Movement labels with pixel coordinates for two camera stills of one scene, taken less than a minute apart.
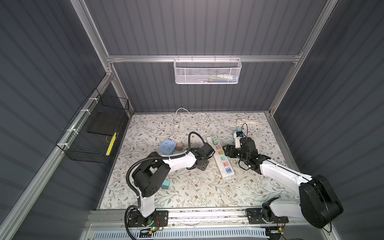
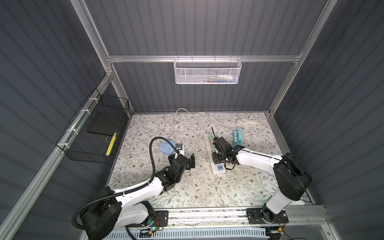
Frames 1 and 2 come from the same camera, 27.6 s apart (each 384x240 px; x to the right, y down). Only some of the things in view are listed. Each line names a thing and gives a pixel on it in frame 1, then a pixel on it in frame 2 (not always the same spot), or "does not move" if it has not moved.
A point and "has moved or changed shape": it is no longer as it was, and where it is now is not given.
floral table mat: (224, 185) does not move
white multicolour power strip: (223, 166) has moved or changed shape
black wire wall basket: (92, 135) does not move
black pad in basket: (106, 123) does not move
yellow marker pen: (110, 146) does not move
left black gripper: (206, 162) to (192, 163)
